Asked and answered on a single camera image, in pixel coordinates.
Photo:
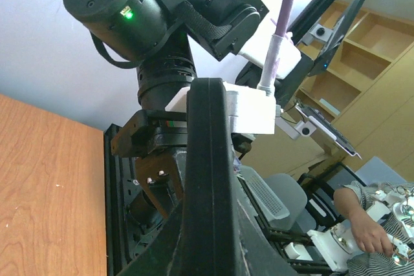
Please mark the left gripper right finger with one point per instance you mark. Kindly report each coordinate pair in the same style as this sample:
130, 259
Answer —
257, 255

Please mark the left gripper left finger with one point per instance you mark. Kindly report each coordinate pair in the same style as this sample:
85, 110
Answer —
168, 254

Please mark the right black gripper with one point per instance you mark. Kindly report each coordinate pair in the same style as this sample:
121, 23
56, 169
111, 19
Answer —
157, 138

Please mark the black phone case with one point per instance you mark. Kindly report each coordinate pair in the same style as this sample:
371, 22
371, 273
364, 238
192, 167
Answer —
209, 236

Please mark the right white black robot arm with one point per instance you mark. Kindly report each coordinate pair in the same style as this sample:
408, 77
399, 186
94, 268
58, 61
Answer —
152, 37

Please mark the monitor on arm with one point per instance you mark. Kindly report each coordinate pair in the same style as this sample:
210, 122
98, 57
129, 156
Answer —
330, 37

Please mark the operator forearm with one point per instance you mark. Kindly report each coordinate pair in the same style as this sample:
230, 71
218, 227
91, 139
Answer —
348, 204

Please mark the operator hand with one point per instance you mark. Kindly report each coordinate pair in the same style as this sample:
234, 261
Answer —
370, 237

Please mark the grey office chair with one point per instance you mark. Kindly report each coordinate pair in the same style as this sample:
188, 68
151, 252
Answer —
287, 211

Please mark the wooden shelf unit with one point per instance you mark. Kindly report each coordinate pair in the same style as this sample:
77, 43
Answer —
367, 90

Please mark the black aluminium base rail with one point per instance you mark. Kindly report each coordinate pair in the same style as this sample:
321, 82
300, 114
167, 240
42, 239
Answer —
126, 238

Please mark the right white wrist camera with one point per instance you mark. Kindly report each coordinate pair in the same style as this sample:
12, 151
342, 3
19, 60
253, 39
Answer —
249, 111

